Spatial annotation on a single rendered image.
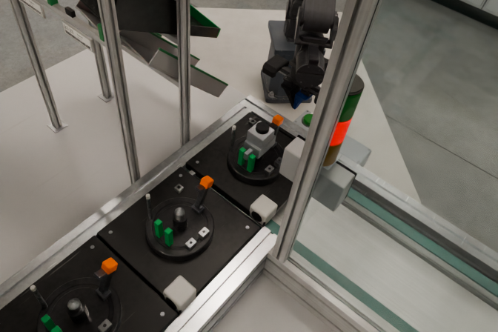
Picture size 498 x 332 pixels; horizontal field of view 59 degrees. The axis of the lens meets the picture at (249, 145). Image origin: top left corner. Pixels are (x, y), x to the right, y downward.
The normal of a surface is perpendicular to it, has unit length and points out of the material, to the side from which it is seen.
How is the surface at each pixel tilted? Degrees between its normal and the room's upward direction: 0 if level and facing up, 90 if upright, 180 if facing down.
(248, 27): 0
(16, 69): 0
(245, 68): 0
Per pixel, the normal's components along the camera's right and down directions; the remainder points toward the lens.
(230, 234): 0.10, -0.66
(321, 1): 0.04, -0.19
